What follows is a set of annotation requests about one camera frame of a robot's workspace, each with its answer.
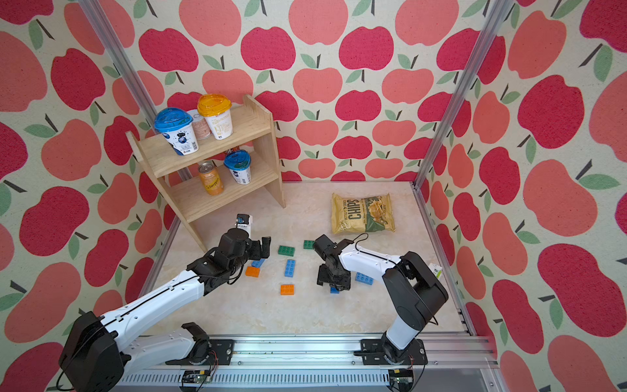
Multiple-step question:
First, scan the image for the blue lid yogurt cup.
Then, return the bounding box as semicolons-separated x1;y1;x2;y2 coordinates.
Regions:
154;108;199;156
224;150;251;185

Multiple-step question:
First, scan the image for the pink yogurt cup behind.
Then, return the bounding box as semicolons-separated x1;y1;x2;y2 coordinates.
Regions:
188;109;212;140

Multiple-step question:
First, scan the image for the aluminium front rail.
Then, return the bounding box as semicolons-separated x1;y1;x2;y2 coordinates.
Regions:
115;333;508;391

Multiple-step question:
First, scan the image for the right aluminium corner post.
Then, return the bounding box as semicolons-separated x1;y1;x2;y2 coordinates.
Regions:
412;0;514;194

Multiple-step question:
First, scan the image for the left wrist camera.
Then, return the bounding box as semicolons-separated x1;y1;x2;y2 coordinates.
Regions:
235;213;252;237

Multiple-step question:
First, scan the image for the orange square lego brick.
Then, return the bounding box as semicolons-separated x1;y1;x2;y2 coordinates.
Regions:
280;284;295;296

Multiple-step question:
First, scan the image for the yellow chips bag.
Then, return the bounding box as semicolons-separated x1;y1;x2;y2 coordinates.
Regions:
331;194;395;235

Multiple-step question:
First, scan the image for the aluminium corner post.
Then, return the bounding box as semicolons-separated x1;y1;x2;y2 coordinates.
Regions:
412;0;514;194
79;1;163;182

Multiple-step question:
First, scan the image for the small green white carton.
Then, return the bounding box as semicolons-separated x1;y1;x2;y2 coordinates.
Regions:
428;263;442;280

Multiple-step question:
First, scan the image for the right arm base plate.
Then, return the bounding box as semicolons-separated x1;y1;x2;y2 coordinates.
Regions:
354;338;428;367

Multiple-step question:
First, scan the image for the orange soda can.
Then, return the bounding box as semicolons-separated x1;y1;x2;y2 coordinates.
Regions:
199;161;224;196

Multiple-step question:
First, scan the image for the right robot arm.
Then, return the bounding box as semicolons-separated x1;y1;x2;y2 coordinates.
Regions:
313;235;449;366

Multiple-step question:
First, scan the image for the orange lego brick left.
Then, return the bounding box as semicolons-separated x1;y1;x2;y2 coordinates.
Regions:
245;266;261;278

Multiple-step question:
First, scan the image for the blue lid yogurt cup upper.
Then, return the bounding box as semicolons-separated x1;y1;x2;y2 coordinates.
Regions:
154;108;199;156

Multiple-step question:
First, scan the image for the orange lid yogurt cup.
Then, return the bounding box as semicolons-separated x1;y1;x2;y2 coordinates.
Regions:
198;94;233;140

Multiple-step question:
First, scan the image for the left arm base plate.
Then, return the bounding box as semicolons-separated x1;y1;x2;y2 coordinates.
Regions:
166;339;235;366

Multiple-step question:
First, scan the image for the blue lid yogurt cup lower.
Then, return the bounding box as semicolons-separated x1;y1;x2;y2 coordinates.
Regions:
224;150;251;185

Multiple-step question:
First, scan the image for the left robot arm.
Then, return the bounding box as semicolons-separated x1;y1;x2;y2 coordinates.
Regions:
59;228;271;391

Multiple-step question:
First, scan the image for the wooden two-tier shelf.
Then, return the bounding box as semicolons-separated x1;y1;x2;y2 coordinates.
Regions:
126;95;286;251

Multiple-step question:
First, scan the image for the left aluminium corner post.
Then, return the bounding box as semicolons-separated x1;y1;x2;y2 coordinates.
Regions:
79;1;163;182

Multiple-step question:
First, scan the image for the green lego brick left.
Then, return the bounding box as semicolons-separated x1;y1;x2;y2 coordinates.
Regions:
278;245;296;257

